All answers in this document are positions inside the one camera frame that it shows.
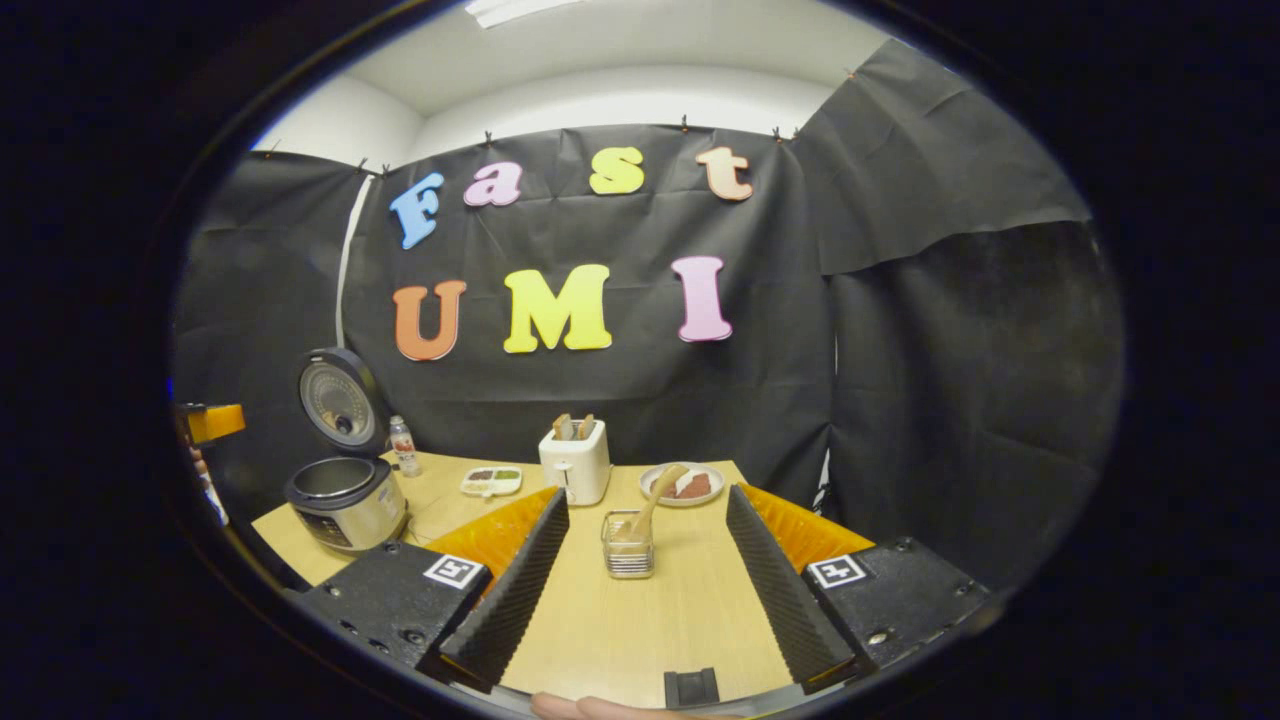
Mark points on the brown meat piece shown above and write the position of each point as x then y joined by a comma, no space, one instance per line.
697,487

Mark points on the black backdrop cloth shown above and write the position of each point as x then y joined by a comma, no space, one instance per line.
620,400

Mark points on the white toaster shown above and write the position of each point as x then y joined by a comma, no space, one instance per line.
575,465

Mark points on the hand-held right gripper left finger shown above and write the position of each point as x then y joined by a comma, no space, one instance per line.
510,600

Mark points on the white divided side dish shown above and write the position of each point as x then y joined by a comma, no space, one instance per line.
490,482

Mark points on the small clear bottle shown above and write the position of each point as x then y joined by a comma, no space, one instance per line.
404,450

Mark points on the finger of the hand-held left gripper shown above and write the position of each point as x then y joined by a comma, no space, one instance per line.
215,422

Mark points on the black silver rice cooker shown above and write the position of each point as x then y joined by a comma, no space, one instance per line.
345,505

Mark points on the white round plate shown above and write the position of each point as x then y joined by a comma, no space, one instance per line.
710,500

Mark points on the wooden spoon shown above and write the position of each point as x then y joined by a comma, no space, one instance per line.
650,505

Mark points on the toast slice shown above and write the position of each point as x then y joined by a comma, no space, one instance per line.
586,426
563,428

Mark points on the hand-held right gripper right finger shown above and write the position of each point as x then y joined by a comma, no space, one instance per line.
785,600

